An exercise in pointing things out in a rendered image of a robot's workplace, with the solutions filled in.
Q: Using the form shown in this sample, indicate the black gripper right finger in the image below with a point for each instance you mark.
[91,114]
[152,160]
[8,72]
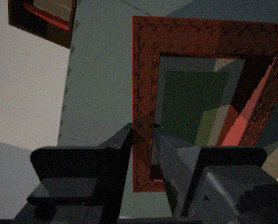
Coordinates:
[181,164]

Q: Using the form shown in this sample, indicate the red picture frame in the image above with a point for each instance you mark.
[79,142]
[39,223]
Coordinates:
[210,82]

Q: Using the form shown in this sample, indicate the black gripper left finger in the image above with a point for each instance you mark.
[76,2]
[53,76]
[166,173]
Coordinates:
[108,162]

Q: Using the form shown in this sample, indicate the black flat panel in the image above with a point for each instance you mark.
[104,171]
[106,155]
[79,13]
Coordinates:
[97,99]

